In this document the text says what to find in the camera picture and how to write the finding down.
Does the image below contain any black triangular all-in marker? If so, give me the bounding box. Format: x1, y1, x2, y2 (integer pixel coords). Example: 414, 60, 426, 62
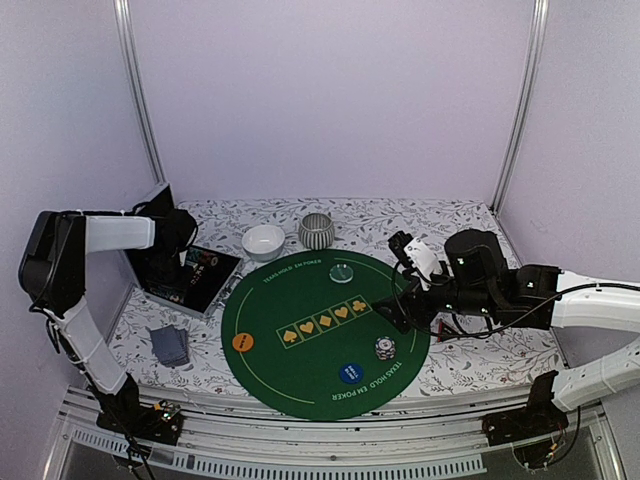
437, 322, 455, 343

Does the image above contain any orange big blind button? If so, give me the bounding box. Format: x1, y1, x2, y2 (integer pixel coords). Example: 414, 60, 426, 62
232, 332, 255, 353

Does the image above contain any grey playing card deck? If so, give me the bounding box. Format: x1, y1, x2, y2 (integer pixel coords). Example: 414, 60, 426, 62
149, 325, 190, 367

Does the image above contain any poker chip row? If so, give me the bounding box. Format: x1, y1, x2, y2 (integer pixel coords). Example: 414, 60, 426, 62
149, 285, 186, 305
187, 248, 219, 267

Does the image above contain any right aluminium frame post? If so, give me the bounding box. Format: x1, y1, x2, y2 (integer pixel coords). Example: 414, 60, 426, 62
490, 0, 550, 217

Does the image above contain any clear acrylic dealer button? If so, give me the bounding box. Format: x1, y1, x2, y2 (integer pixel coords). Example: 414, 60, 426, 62
329, 263, 354, 284

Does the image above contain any round green poker mat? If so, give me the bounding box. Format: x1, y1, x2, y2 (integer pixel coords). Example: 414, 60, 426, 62
221, 249, 431, 421

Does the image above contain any white ceramic bowl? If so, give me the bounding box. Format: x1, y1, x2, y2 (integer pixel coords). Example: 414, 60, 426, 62
241, 225, 285, 263

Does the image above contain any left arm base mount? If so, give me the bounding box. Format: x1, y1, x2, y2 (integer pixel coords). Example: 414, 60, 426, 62
96, 400, 184, 446

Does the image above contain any floral white tablecloth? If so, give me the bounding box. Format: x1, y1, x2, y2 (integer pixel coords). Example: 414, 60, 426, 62
110, 198, 563, 398

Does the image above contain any poker chip row upper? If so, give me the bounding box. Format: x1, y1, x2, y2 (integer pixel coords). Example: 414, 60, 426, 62
187, 248, 219, 267

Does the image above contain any blue poker chip stack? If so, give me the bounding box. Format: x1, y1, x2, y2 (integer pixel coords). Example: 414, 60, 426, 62
374, 336, 396, 361

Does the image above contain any poker chip row lower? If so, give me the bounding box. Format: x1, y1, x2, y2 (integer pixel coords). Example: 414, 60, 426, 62
149, 285, 186, 305

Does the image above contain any aluminium poker chip case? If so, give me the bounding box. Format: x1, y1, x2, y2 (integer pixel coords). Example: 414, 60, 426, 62
123, 182, 242, 318

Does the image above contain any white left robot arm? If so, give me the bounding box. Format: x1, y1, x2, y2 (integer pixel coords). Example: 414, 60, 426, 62
18, 209, 197, 434

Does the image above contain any aluminium frame post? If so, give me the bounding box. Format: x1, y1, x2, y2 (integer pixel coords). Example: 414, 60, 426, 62
490, 0, 550, 217
113, 0, 166, 184

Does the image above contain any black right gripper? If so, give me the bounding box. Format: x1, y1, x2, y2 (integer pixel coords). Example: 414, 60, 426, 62
373, 259, 498, 333

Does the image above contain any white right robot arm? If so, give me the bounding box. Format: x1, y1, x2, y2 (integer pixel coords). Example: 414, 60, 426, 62
372, 229, 639, 436

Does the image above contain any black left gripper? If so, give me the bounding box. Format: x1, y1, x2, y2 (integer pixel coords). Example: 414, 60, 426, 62
147, 246, 194, 296

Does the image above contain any blue small blind button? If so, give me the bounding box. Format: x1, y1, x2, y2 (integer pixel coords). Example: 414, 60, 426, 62
339, 362, 364, 385

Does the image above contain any left aluminium frame post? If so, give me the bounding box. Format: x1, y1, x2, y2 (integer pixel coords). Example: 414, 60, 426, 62
113, 0, 166, 184

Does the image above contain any striped grey ceramic cup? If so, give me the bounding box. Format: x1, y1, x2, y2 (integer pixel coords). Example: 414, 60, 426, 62
298, 213, 335, 250

